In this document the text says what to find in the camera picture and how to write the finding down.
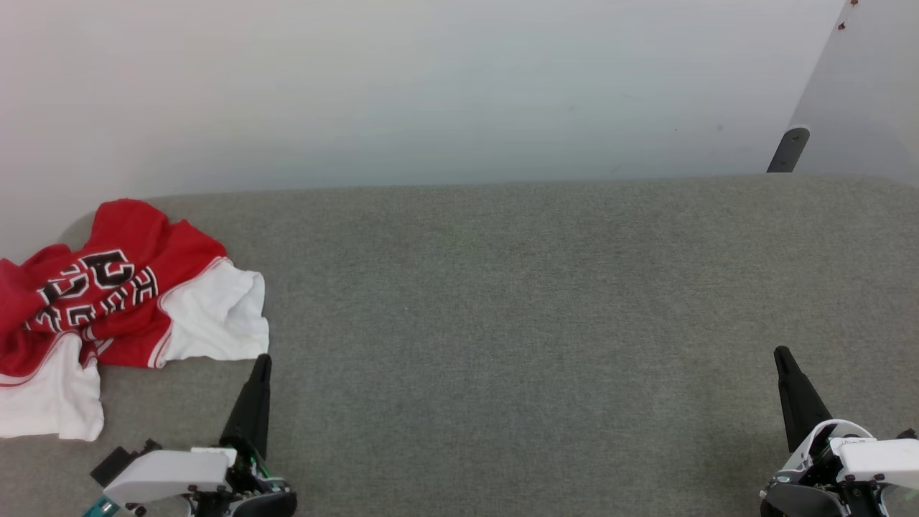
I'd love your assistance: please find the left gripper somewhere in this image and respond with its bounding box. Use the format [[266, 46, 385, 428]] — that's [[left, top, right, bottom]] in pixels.
[[190, 353, 298, 517]]

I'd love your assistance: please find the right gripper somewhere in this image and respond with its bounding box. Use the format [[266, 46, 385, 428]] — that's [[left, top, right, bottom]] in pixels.
[[760, 346, 891, 517]]

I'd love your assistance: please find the red and white T-shirt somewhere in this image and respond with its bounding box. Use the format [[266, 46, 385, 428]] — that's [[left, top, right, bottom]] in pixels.
[[0, 199, 270, 442]]

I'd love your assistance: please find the white panel with screws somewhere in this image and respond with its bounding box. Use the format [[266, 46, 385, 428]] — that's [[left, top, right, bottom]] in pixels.
[[790, 0, 919, 184]]

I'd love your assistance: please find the dark metal bracket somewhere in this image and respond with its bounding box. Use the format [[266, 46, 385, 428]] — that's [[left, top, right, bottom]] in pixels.
[[766, 127, 811, 174]]

